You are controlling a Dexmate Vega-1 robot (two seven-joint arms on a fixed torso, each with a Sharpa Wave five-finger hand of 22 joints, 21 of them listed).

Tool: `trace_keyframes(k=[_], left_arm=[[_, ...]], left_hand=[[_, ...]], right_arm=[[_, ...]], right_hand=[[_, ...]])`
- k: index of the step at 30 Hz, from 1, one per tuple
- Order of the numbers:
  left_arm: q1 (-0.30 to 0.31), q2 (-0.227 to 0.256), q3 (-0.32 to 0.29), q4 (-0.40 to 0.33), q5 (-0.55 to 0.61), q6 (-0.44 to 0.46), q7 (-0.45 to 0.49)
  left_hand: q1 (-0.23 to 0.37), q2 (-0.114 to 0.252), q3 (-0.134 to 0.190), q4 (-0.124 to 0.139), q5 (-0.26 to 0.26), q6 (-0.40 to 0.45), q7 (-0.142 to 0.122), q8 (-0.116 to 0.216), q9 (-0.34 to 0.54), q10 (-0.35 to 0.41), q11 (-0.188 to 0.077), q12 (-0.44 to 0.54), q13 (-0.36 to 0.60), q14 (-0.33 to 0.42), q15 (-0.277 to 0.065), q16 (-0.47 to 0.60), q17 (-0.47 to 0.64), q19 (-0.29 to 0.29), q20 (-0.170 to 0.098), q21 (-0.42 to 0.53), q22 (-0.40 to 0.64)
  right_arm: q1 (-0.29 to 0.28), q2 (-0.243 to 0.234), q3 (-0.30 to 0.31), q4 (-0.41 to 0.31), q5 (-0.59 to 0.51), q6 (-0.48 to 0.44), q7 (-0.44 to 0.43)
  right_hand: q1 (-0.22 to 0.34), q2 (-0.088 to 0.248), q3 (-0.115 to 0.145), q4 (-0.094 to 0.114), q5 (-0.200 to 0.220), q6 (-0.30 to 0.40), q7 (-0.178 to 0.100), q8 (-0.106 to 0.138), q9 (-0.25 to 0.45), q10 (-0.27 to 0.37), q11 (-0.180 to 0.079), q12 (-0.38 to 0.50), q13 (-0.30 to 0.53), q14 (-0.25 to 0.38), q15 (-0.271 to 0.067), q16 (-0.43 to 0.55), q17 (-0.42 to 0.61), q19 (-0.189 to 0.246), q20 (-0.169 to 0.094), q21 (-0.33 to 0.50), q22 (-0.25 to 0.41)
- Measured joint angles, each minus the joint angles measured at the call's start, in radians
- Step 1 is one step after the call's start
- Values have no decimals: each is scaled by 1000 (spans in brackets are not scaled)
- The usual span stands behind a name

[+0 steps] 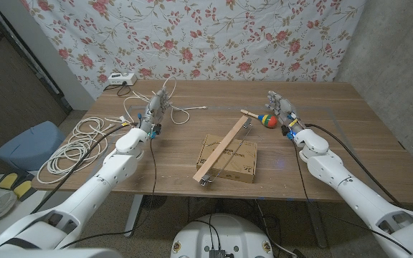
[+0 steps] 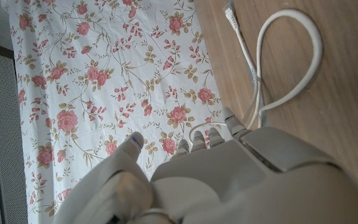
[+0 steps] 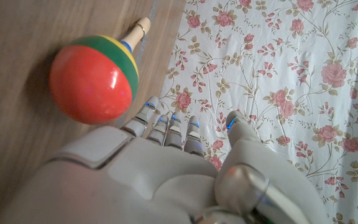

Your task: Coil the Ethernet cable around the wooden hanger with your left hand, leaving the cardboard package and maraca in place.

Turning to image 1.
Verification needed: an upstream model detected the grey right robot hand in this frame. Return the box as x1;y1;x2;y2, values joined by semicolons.
265;90;306;139

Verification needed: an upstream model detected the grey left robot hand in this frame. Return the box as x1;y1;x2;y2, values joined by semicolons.
138;87;174;139

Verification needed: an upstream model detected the wooden hanger with metal rod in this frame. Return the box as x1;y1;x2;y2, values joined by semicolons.
191;114;253;187

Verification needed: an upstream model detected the white Ethernet cable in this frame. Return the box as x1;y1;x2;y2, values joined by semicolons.
36;75;207;186

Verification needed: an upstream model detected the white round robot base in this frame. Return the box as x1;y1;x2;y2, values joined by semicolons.
170;214;275;258

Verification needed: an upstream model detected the colourful wooden maraca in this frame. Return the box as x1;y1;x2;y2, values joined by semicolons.
240;109;278;129

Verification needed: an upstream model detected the brown cardboard package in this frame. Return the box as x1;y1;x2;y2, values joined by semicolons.
196;133;258;184

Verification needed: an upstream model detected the white power strip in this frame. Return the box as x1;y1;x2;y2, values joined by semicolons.
108;72;138;87

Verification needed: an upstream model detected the floral backdrop cloth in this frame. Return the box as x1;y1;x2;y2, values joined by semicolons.
19;0;367;101

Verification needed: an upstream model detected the black floor fan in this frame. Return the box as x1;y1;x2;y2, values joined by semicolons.
141;195;168;211

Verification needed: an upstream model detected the blue-grey padded stool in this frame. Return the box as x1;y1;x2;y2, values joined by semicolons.
0;120;67;172

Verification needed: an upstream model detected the yellow black foot pad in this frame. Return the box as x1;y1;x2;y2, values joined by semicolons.
0;171;19;190
12;180;37;201

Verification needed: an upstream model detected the white robot chest shell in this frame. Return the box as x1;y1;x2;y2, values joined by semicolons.
0;247;123;258

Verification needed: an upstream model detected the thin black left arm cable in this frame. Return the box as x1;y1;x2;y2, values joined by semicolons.
59;135;158;250

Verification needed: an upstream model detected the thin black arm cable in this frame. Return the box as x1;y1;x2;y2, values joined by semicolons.
59;135;158;250
292;141;404;247

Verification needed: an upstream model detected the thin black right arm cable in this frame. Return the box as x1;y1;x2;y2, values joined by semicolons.
292;141;404;247

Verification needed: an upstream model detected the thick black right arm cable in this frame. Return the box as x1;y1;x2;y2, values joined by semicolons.
305;123;402;208

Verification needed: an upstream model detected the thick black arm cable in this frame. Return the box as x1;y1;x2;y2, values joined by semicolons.
305;123;402;208
30;122;138;215

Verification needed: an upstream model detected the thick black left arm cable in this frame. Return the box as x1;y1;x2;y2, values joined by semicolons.
30;122;138;215

